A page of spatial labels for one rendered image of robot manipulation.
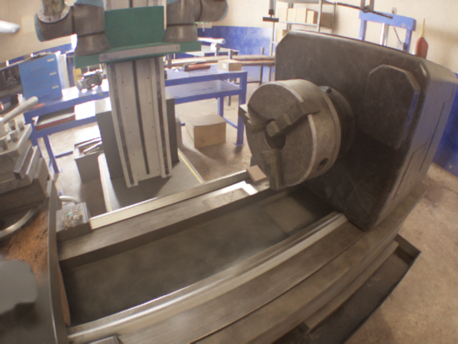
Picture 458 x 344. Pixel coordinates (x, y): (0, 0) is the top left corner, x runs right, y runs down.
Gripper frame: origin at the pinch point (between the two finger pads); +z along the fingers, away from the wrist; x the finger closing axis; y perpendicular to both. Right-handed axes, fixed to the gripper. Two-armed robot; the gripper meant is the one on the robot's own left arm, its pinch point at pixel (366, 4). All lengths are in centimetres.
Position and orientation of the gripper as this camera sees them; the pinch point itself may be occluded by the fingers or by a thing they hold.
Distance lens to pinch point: 87.9
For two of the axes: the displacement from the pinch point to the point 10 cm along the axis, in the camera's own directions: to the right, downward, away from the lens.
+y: 4.1, -4.9, 7.7
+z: -0.3, 8.3, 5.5
